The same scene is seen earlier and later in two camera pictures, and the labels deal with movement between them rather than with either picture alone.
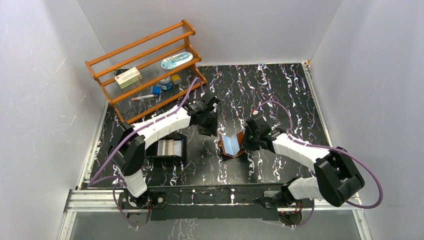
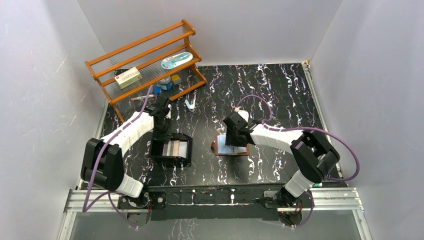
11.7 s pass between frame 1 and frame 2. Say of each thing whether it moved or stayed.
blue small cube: stayed
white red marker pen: stayed
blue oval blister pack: stayed
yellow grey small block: stayed
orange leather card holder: moved
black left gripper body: moved
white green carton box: stayed
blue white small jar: stayed
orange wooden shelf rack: stayed
